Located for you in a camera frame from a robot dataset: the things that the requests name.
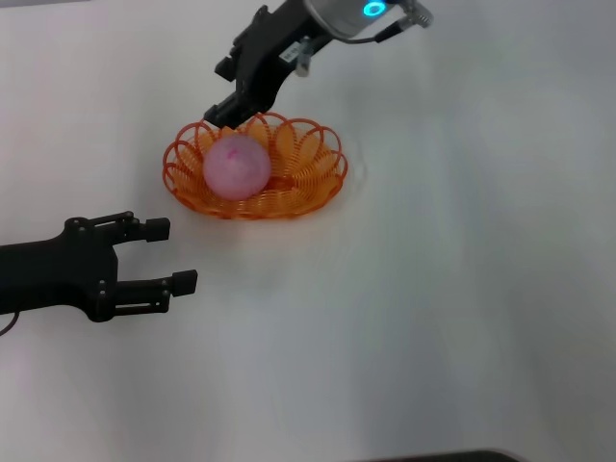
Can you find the silver right arm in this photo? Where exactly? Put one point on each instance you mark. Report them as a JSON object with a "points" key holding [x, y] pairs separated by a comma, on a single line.
{"points": [[346, 19]]}

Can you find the pink soft peach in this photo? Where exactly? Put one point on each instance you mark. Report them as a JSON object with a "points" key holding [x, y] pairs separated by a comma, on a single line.
{"points": [[236, 168]]}

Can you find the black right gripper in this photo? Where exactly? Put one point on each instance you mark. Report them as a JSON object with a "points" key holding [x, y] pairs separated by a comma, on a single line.
{"points": [[269, 48]]}

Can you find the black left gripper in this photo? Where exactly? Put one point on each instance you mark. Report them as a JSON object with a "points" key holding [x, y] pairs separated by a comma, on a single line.
{"points": [[67, 274]]}

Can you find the black rounded robot base edge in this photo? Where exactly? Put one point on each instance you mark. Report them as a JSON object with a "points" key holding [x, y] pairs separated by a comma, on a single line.
{"points": [[447, 456]]}

